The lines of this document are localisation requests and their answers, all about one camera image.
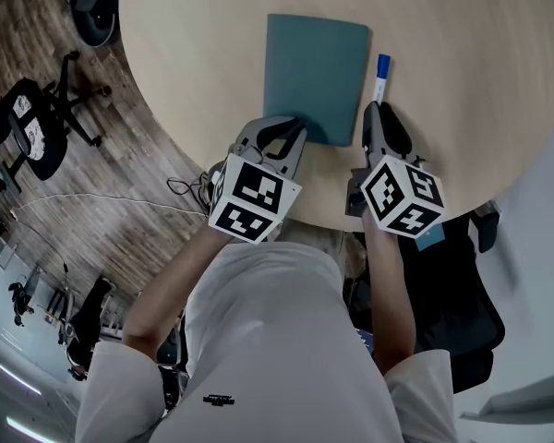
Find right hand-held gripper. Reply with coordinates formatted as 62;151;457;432
344;101;447;239

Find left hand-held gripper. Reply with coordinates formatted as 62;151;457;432
207;114;308;245

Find white marker pen blue cap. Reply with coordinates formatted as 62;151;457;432
371;53;392;106

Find grey-blue notebook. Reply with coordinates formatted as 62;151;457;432
262;13;370;148

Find person's left forearm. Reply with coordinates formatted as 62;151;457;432
122;223;235;364

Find person's right forearm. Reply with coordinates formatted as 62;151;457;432
362;212;416;376

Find round beige table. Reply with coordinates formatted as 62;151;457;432
118;0;554;234

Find black mesh-back office chair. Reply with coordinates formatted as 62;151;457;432
345;200;507;394

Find blue square paper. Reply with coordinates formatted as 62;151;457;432
415;223;446;252

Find person's white shirt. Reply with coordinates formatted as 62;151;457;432
73;241;458;443

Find grey round device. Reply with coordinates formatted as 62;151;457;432
71;0;120;48

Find black chair with patterned cushion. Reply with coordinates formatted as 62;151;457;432
0;50;114;182

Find dark chair armrest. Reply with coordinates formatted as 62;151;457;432
155;320;188;410

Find black machine on stand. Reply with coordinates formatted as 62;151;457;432
57;277;116;381

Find small black stand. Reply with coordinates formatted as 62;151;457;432
7;280;36;328

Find black cable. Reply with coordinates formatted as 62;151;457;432
166;175;212;203

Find thin white floor cable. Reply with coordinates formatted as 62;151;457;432
12;191;209;217

